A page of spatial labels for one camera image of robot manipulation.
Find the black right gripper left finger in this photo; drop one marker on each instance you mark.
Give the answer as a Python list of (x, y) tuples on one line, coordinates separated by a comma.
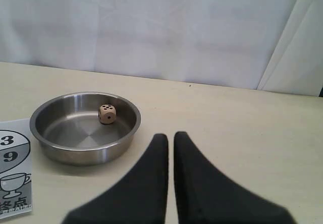
[(138, 197)]

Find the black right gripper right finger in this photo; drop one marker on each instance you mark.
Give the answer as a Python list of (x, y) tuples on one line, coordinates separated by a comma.
[(205, 195)]

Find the wooden die black pips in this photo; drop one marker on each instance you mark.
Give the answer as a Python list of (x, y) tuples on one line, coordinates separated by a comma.
[(107, 114)]

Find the round stainless steel dish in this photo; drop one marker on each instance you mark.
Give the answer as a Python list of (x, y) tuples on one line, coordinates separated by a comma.
[(69, 131)]

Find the printed paper game board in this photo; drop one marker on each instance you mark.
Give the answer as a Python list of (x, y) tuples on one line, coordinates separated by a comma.
[(16, 168)]

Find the white backdrop curtain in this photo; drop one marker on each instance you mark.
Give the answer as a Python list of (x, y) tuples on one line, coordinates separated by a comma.
[(271, 45)]

